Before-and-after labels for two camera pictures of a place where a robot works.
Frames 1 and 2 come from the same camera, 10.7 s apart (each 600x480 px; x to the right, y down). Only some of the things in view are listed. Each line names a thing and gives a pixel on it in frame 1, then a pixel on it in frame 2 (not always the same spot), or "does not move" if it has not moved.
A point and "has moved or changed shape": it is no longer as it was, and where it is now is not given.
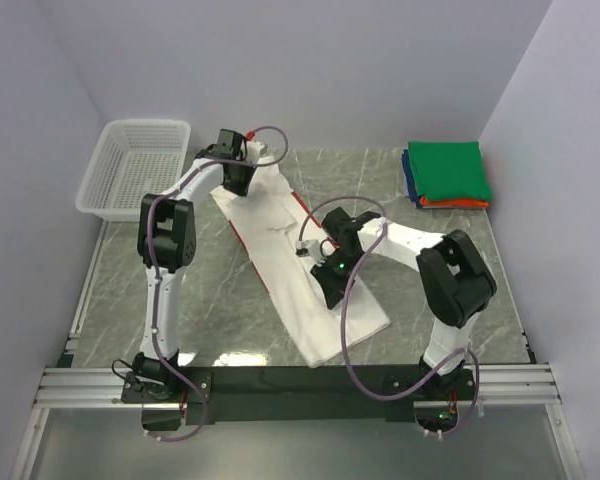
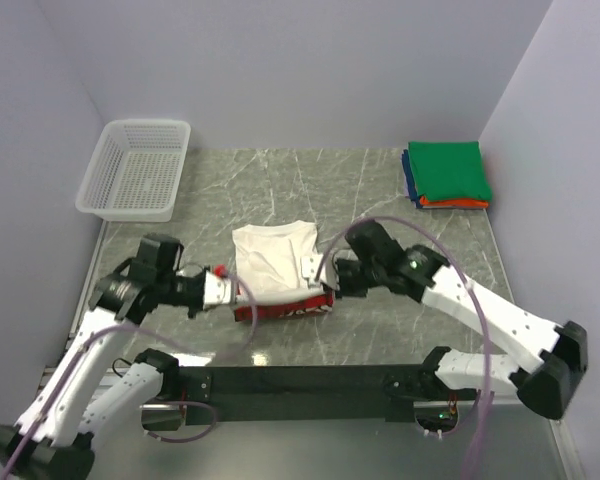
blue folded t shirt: x=408 y=177 does not move
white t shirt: x=269 y=221 has moved or changed shape
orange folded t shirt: x=452 y=203 does not move
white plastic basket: x=132 y=158 does not move
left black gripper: x=242 y=189 → x=194 y=309
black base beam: x=206 y=392 does not move
